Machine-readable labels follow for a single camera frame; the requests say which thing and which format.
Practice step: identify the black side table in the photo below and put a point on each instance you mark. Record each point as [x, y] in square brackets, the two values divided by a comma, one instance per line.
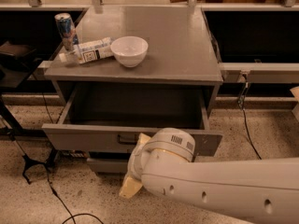
[17, 63]

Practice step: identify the white carton bottle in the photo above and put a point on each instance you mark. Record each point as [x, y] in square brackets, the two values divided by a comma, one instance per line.
[88, 51]

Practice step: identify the grey drawer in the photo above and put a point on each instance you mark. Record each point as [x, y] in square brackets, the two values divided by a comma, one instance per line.
[107, 165]
[110, 118]

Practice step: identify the blue silver drink can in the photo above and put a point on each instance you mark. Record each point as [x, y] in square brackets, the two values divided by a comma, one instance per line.
[66, 30]

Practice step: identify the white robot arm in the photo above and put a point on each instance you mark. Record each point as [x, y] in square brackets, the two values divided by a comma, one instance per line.
[260, 191]

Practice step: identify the grey bottom drawer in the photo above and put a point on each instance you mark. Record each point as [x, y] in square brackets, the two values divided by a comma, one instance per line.
[107, 165]

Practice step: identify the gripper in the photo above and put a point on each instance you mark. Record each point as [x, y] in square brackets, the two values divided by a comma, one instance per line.
[135, 162]

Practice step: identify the white ceramic bowl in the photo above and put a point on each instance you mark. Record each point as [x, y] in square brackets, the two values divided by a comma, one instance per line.
[129, 51]

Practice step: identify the grey top drawer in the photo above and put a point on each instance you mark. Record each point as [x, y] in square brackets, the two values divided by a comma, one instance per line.
[110, 118]

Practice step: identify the black tripod stand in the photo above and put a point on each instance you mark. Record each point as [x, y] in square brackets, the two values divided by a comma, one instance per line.
[28, 162]

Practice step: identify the grey drawer cabinet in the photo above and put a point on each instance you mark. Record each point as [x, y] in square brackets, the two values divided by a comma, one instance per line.
[180, 54]

